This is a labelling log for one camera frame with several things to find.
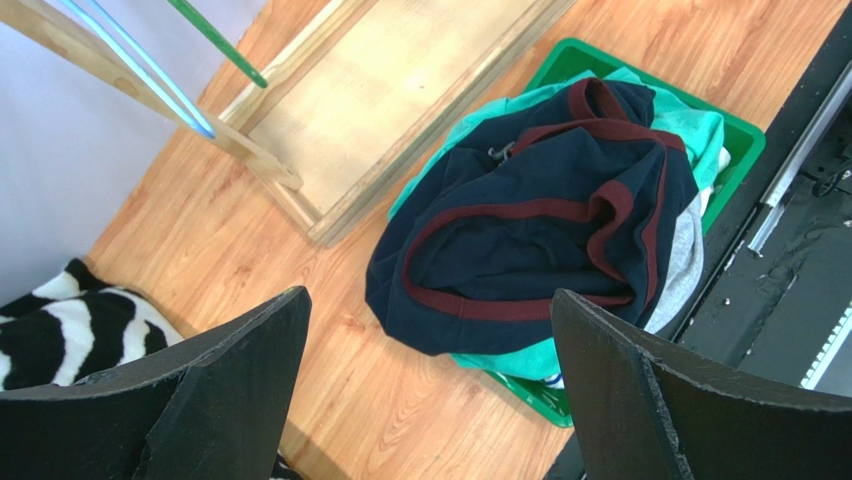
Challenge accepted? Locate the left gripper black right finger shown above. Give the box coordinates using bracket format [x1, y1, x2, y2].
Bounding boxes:
[551, 289, 851, 479]

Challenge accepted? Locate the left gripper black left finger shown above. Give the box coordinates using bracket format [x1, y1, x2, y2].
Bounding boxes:
[1, 286, 312, 479]

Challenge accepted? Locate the grey tank top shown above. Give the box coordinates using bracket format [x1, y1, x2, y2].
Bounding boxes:
[644, 189, 709, 334]

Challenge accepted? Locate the navy maroon tank top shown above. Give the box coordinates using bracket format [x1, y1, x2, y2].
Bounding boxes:
[365, 77, 698, 356]

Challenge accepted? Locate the white tank top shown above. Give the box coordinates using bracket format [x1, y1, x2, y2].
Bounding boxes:
[699, 147, 731, 216]

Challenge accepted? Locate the green tank top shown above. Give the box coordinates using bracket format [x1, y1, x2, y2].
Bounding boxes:
[387, 68, 724, 389]

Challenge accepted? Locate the green plastic hanger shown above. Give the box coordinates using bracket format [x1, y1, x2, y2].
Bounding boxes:
[168, 0, 269, 89]

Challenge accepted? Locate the light blue wire hanger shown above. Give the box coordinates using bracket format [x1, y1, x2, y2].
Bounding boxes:
[61, 0, 215, 139]

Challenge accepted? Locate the zebra print blanket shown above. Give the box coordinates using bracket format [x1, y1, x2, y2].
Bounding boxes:
[1, 258, 184, 391]

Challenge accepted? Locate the green plastic tray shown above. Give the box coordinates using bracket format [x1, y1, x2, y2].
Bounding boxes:
[487, 38, 767, 428]

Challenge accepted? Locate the wooden clothes rack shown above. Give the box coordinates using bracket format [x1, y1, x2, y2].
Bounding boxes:
[1, 1, 570, 245]

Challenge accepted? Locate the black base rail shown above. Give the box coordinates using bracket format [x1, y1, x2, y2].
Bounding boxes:
[549, 10, 851, 479]

